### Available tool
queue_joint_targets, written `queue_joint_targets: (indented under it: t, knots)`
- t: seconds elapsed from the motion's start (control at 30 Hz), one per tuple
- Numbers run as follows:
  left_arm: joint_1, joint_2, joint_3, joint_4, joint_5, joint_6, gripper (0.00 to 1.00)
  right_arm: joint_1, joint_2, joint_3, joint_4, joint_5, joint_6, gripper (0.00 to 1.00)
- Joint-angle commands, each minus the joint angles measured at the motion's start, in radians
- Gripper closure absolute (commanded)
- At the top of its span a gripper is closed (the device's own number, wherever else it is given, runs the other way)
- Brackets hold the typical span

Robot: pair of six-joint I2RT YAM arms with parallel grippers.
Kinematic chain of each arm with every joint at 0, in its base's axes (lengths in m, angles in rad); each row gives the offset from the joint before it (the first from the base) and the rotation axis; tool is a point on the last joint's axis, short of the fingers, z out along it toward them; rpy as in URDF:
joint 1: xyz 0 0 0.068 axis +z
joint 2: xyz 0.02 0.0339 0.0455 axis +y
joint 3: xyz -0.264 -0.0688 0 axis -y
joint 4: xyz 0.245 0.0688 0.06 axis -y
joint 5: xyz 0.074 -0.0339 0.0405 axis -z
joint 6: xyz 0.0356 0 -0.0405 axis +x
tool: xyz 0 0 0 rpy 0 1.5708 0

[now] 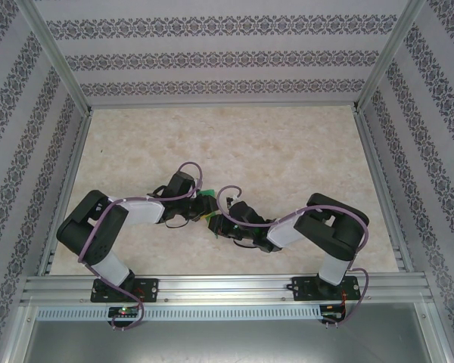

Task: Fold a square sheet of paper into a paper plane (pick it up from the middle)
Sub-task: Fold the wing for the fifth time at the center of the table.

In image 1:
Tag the green cloth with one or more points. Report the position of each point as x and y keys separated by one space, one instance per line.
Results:
x=207 y=192

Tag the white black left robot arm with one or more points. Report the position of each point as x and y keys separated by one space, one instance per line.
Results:
x=140 y=213

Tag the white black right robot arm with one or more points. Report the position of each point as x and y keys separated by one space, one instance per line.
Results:
x=283 y=234

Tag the grey sheet metal panel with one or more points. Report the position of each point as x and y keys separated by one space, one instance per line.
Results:
x=227 y=344

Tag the small circuit board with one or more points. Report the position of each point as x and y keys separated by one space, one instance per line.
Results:
x=123 y=312
x=331 y=314

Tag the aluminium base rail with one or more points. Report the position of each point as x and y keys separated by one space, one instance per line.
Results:
x=231 y=287

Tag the aluminium side rail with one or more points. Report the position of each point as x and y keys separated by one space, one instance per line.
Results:
x=69 y=189
x=382 y=189

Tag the aluminium frame post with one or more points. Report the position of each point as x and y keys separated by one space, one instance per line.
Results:
x=56 y=56
x=391 y=56

